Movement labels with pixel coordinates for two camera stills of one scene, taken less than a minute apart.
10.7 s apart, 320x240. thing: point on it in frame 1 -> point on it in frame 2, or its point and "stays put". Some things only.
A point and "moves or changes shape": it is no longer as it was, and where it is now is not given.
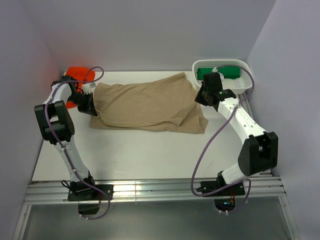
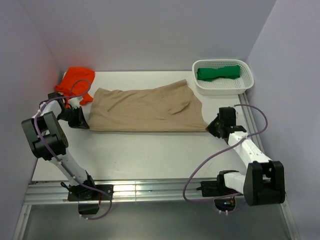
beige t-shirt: x=165 y=105 moves or changes shape
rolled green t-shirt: x=232 y=72 stays put
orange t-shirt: x=81 y=74 stays put
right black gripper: x=199 y=98 -> x=211 y=128
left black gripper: x=91 y=109 -> x=80 y=122
